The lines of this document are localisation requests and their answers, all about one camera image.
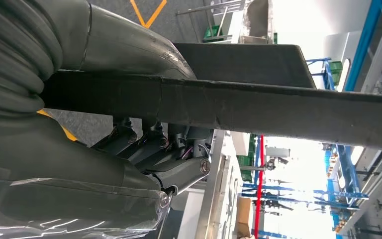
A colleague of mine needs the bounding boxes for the blue metal shelf rack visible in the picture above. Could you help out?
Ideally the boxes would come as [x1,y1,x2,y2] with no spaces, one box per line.
[241,134,370,239]

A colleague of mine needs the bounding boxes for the embossed grey metal plate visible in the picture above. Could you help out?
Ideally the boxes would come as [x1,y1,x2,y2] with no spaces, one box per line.
[218,155,243,239]

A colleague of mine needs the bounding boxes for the brown cardboard box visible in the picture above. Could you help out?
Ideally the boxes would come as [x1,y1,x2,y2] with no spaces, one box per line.
[234,197,255,239]

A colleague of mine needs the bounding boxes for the red barrier belt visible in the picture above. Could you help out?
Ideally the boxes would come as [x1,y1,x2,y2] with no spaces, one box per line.
[253,134,265,239]

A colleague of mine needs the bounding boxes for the white panel board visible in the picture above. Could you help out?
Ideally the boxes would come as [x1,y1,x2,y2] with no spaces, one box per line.
[210,0,246,44]

